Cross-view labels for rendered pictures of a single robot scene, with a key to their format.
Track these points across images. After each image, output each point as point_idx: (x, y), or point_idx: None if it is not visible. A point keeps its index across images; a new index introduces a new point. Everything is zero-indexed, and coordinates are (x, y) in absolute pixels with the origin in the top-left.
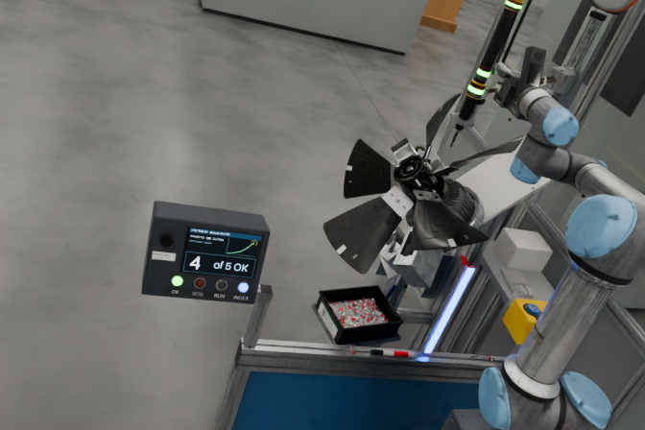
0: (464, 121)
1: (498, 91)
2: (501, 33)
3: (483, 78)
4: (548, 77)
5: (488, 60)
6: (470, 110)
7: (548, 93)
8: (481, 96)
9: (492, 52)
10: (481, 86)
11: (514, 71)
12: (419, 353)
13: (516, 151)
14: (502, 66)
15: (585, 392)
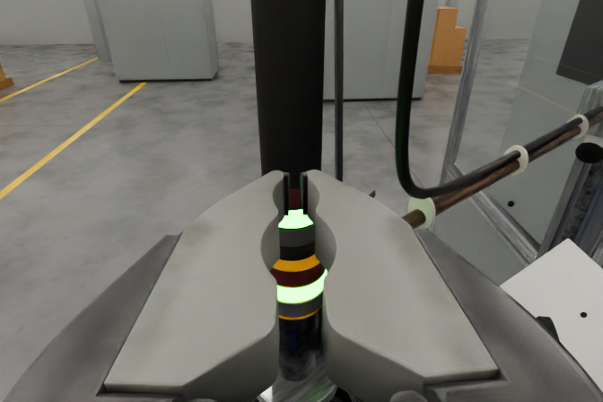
0: (283, 396)
1: (428, 222)
2: None
3: (287, 237)
4: (590, 113)
5: (272, 154)
6: (298, 354)
7: (592, 145)
8: (321, 299)
9: (274, 104)
10: (292, 275)
11: (327, 318)
12: None
13: (540, 291)
14: (190, 261)
15: None
